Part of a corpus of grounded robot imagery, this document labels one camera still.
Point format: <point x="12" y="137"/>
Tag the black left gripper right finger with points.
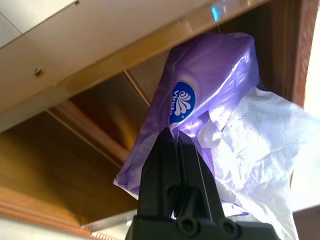
<point x="200" y="190"/>

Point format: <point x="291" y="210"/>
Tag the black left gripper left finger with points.
<point x="157" y="170"/>

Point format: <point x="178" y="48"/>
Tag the purple tissue pack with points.
<point x="205" y="75"/>

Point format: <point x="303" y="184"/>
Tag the wooden cabinet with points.
<point x="82" y="120"/>

